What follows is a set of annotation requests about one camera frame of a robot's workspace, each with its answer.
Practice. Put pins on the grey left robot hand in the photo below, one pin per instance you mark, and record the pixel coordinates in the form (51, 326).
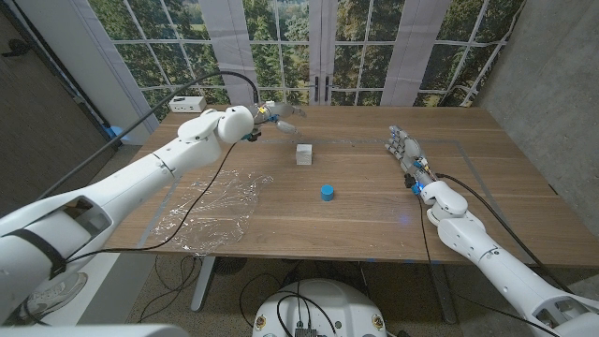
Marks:
(276, 111)

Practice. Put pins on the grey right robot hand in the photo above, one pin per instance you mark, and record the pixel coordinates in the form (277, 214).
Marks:
(412, 154)

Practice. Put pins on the small white package box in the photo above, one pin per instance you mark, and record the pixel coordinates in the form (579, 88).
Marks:
(304, 154)

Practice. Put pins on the clear plastic wrap sheet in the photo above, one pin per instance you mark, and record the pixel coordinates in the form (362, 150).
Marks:
(210, 215)

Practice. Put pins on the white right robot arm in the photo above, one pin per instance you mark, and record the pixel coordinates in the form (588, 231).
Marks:
(491, 262)

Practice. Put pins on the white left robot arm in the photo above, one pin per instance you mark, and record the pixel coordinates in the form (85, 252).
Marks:
(140, 180)

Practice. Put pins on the blue bottle cap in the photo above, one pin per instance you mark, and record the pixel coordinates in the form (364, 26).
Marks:
(327, 193)

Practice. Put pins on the white power strip box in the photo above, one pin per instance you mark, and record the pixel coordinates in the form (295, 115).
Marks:
(187, 104)

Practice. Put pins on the grey table leg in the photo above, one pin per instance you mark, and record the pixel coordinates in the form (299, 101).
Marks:
(443, 295)

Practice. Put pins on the black round floor foot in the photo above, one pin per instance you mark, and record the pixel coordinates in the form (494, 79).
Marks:
(229, 265)

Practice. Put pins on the small blue object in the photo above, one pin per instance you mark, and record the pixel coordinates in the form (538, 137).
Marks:
(116, 133)

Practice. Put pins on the white robot torso base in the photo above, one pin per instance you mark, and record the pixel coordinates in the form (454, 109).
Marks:
(323, 304)

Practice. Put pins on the white table leg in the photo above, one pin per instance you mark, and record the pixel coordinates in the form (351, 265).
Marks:
(203, 283)

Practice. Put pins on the grey white sneaker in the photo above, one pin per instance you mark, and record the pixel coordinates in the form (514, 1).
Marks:
(51, 297)

